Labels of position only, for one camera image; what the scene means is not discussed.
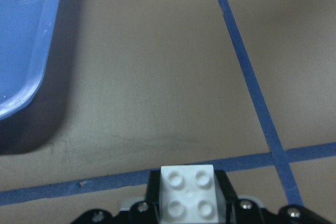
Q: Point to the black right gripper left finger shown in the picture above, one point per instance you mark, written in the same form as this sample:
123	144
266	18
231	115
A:
143	211

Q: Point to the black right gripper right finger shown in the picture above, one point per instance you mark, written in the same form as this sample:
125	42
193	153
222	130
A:
244	210

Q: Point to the white block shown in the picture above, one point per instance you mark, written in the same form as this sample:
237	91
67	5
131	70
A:
188	194

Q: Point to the blue plastic tray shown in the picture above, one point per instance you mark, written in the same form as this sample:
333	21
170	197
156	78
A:
26	32

